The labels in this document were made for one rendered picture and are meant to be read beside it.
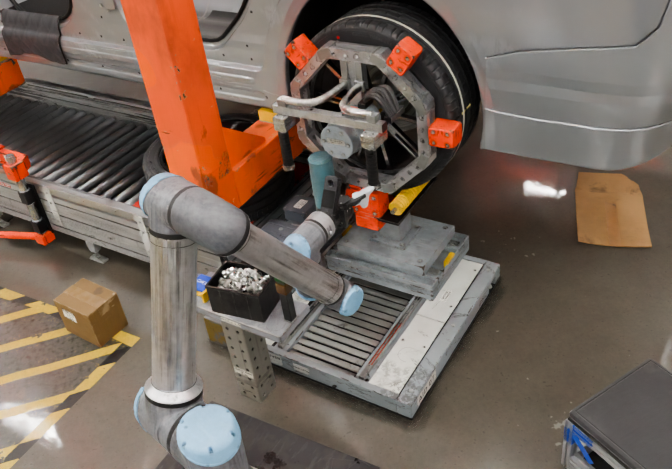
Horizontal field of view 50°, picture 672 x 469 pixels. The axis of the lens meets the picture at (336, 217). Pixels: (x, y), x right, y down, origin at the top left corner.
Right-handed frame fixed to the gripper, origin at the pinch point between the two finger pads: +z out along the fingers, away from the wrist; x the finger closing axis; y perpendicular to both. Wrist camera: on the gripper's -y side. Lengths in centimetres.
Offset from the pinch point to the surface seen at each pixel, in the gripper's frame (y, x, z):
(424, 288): 68, 5, 32
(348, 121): -14.1, -8.0, 11.5
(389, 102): -18.0, 2.2, 20.6
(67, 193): 44, -157, 2
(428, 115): -9.3, 10.1, 31.5
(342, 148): -0.4, -14.6, 16.0
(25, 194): 48, -183, -3
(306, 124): 3, -40, 32
